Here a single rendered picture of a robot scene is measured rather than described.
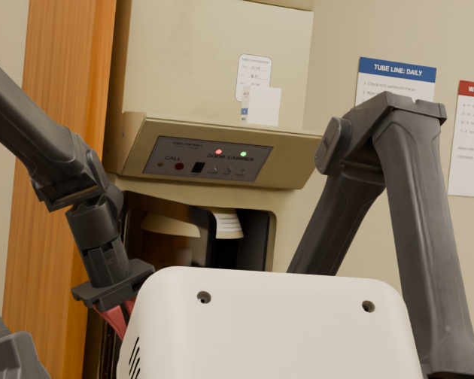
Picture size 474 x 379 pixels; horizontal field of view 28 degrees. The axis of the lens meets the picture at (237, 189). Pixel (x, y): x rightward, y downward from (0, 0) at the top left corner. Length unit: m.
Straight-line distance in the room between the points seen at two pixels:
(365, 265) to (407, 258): 1.25
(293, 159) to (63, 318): 0.44
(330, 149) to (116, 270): 0.33
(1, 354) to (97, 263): 0.48
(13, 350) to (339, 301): 0.26
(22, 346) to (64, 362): 0.65
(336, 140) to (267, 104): 0.41
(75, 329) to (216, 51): 0.50
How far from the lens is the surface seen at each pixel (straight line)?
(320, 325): 0.68
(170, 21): 1.52
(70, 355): 1.42
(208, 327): 0.65
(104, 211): 1.22
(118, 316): 1.25
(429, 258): 0.95
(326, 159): 1.11
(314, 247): 1.18
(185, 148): 1.44
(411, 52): 2.25
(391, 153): 1.03
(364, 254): 2.21
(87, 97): 1.38
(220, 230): 1.58
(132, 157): 1.44
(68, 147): 1.16
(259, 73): 1.57
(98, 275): 1.24
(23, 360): 0.77
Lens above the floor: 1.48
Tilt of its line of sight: 3 degrees down
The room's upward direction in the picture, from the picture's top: 6 degrees clockwise
